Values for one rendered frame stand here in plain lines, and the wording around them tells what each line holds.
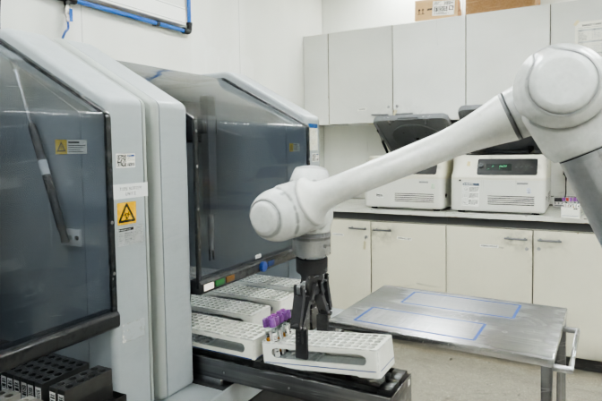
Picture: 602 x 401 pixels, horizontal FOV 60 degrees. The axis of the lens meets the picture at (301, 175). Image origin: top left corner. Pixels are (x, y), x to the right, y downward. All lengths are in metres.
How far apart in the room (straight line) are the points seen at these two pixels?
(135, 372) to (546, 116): 0.97
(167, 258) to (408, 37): 2.94
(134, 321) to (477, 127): 0.83
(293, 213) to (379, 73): 2.99
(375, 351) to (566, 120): 0.61
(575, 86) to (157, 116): 0.85
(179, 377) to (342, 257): 2.52
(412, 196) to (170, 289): 2.45
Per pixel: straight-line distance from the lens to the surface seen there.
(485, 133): 1.09
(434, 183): 3.48
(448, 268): 3.55
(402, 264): 3.63
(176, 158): 1.29
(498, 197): 3.42
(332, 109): 4.05
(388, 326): 1.55
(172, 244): 1.29
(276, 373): 1.30
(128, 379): 1.27
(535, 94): 0.86
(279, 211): 1.00
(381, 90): 3.91
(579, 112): 0.86
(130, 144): 1.19
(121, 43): 2.73
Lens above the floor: 1.33
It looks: 3 degrees down
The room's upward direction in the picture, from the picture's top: 1 degrees counter-clockwise
